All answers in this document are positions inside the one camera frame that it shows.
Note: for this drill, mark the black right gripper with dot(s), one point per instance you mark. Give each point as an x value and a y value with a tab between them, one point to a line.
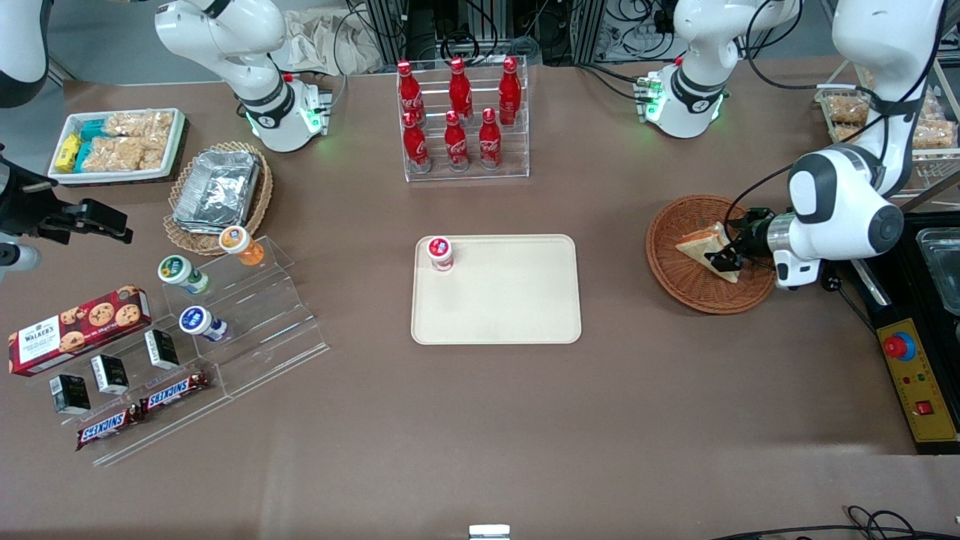
22	214

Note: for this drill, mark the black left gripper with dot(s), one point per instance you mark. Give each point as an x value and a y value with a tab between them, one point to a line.
754	236

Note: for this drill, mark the triangular sandwich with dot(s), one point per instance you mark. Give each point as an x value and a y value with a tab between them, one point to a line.
697	244

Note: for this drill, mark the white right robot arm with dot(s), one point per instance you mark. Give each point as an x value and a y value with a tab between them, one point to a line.
225	45

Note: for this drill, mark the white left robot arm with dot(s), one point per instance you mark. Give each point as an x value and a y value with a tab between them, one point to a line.
840	202

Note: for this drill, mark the white rectangular snack tray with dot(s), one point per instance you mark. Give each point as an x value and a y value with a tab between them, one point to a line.
112	177

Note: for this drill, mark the round brown wicker basket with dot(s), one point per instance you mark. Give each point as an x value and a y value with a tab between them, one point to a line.
675	281

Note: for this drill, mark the oval light wicker basket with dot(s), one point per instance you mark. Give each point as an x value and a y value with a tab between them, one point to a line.
255	210

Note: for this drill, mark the beige plastic serving tray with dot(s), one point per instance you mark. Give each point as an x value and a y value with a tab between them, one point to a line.
510	300

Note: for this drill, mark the blue snack packet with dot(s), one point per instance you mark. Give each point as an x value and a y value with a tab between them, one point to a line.
94	130
83	156

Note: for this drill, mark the rice cracker snack pack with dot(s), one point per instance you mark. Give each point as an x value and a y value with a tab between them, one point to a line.
142	124
120	154

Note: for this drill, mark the yellow snack packet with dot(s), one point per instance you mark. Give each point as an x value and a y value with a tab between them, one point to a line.
68	152

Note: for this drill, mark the green-lidded yogurt cup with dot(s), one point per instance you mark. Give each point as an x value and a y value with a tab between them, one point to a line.
178	271

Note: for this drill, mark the red Walkers cookie box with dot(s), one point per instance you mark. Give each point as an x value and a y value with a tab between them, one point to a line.
75	330

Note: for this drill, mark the stack of foil containers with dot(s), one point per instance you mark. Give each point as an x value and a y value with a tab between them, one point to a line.
217	187

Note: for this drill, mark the small black carton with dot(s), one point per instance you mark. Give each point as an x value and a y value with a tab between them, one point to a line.
110	375
162	349
71	394

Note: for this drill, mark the blue-lidded yogurt cup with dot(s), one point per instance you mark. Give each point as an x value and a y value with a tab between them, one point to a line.
199	322

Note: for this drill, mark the orange-lidded yogurt cup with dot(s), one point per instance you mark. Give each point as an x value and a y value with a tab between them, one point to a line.
238	243

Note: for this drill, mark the clear bagged cracker pack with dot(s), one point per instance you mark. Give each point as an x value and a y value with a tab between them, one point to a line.
846	133
846	109
933	105
934	135

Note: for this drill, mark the black appliance housing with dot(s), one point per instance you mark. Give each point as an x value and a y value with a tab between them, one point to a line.
892	300

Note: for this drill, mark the Snickers chocolate bar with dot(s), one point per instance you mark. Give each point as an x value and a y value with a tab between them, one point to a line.
174	391
109	427

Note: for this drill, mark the clear acrylic step stand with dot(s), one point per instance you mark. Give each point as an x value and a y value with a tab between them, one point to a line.
270	315
172	424

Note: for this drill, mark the grey metal bar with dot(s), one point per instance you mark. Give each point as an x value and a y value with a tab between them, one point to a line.
930	193

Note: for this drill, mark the stainless steel pan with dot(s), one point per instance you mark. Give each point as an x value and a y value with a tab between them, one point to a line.
941	270

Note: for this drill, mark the clear acrylic bottle rack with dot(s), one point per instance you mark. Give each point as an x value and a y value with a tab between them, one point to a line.
517	154

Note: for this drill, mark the yellow emergency stop control box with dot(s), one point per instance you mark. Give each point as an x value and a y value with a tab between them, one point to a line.
919	390

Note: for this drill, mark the red cola bottle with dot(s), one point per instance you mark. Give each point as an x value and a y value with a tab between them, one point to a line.
510	90
409	94
460	90
490	142
456	146
416	146

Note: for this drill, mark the red-lidded yogurt cup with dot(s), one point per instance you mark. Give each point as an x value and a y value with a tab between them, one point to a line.
440	253

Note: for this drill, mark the beige cloth bag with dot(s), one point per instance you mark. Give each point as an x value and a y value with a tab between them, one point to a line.
330	41

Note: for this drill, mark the aluminium profile frame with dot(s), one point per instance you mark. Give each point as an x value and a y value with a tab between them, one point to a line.
487	26

